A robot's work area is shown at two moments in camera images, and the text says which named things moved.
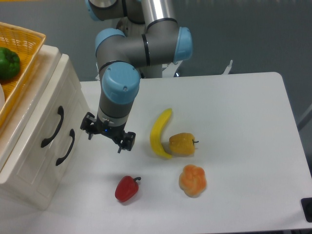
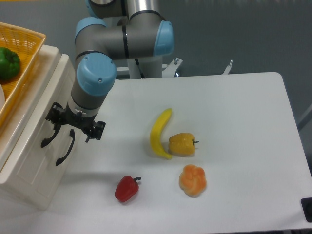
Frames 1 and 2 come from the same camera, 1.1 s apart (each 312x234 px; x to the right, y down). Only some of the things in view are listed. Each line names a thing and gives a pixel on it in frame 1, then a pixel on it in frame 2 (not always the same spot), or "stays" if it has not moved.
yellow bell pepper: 182,144 stays
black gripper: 115,132 -> 57,112
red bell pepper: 126,188 stays
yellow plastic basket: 28,43 stays
